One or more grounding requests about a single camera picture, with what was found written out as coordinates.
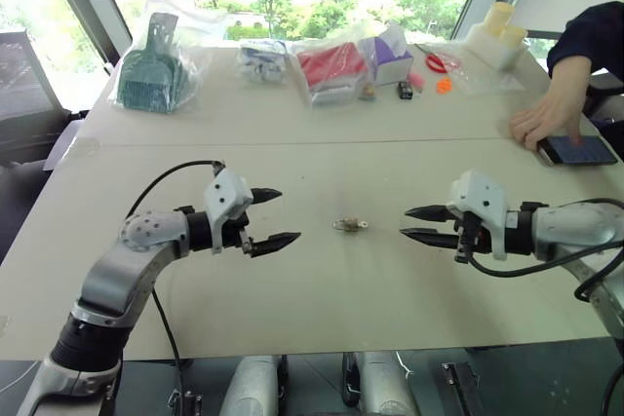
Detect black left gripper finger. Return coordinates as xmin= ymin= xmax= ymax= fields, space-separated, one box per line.
xmin=250 ymin=186 xmax=284 ymax=208
xmin=250 ymin=232 xmax=302 ymax=258

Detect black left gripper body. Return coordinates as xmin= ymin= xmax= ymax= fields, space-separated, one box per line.
xmin=222 ymin=202 xmax=257 ymax=259

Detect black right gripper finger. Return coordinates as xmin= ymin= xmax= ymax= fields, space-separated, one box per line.
xmin=398 ymin=227 xmax=461 ymax=249
xmin=403 ymin=205 xmax=452 ymax=224

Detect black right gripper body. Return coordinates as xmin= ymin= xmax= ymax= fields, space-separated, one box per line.
xmin=448 ymin=209 xmax=489 ymax=264

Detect person's bare hand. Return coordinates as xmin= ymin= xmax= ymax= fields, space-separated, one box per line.
xmin=508 ymin=88 xmax=587 ymax=152

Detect bag of blue-white items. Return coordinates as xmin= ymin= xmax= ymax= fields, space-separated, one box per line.
xmin=237 ymin=38 xmax=290 ymax=86

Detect black smartphone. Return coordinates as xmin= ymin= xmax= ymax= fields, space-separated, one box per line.
xmin=535 ymin=134 xmax=619 ymax=167

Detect bagged red and white pack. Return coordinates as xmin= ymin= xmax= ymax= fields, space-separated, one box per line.
xmin=291 ymin=39 xmax=371 ymax=108

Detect flat clear plastic bag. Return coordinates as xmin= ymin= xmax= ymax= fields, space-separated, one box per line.
xmin=413 ymin=40 xmax=503 ymax=98

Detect green tool in plastic bag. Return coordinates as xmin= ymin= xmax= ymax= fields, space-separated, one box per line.
xmin=106 ymin=0 xmax=218 ymax=116

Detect silver rounded robot leg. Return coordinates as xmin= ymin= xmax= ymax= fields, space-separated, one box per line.
xmin=358 ymin=350 xmax=421 ymax=416
xmin=224 ymin=354 xmax=290 ymax=416

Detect purple tissue box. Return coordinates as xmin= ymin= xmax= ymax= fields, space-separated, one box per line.
xmin=368 ymin=25 xmax=415 ymax=87

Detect green plastic dustpan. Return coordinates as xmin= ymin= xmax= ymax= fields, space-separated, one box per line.
xmin=118 ymin=12 xmax=185 ymax=113

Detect white holder with cream cups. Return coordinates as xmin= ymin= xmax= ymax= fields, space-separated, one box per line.
xmin=466 ymin=1 xmax=530 ymax=72

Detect dark chair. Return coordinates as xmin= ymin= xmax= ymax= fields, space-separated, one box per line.
xmin=584 ymin=72 xmax=624 ymax=129

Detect person's arm, navy sleeve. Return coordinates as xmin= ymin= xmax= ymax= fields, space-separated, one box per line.
xmin=545 ymin=0 xmax=624 ymax=95

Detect black mesh chair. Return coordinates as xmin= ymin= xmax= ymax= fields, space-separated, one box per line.
xmin=0 ymin=29 xmax=90 ymax=171

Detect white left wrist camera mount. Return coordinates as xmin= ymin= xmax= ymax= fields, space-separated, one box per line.
xmin=202 ymin=169 xmax=254 ymax=255

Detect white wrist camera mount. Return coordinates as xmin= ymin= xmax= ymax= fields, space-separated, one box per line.
xmin=202 ymin=169 xmax=254 ymax=255
xmin=447 ymin=170 xmax=509 ymax=261

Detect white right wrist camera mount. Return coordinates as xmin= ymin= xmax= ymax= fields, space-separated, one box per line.
xmin=447 ymin=170 xmax=509 ymax=261

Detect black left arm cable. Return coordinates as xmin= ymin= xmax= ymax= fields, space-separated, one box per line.
xmin=124 ymin=159 xmax=226 ymax=416

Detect red-handled scissors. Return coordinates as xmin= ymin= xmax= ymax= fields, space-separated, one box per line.
xmin=413 ymin=42 xmax=453 ymax=74

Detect black metal bracket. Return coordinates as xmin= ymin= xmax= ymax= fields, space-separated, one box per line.
xmin=441 ymin=360 xmax=485 ymax=416

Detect dark window frame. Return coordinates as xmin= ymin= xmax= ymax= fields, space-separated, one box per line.
xmin=36 ymin=0 xmax=546 ymax=79

